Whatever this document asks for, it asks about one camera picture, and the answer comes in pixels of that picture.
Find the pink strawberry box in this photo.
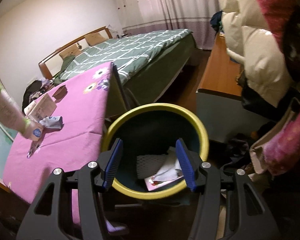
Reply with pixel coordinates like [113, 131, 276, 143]
[144, 173, 184, 192]

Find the grey blue wrapper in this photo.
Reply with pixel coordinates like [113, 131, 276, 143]
[39, 116, 64, 130]

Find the white tissue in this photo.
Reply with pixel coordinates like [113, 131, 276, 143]
[152, 147, 183, 183]

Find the white printed carton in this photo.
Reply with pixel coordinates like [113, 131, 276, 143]
[24, 93, 57, 122]

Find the green white paper cup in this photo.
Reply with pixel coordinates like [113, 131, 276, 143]
[0, 83, 43, 141]

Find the yellow rimmed trash bin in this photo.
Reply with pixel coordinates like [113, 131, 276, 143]
[101, 103, 209, 200]

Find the red fuzzy garment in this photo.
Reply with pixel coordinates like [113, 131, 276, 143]
[250, 0, 300, 176]

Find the pink floral tablecloth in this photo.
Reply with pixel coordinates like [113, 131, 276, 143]
[3, 62, 113, 203]

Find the brown plastic tray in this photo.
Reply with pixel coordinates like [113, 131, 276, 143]
[52, 85, 68, 100]

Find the pile of dark clothes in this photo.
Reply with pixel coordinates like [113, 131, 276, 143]
[21, 78, 53, 113]

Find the wooden side desk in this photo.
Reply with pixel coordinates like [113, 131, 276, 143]
[196, 34, 267, 142]

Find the wooden bed with headboard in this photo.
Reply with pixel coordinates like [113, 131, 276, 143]
[38, 27, 196, 119]

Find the left brown pillow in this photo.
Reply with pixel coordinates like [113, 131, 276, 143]
[59, 44, 82, 59]

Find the brown pillow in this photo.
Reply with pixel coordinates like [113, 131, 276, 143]
[84, 33, 108, 47]
[59, 44, 82, 59]

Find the green plaid duvet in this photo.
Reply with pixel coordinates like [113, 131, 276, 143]
[57, 29, 192, 84]

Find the right brown pillow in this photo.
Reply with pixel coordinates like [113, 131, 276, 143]
[84, 33, 108, 47]

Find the cream puffer jacket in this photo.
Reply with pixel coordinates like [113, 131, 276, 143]
[219, 0, 292, 107]

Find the pink striped curtain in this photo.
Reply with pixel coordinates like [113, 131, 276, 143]
[116, 0, 219, 49]

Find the clothes heap by curtain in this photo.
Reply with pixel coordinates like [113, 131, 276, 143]
[210, 10, 223, 32]

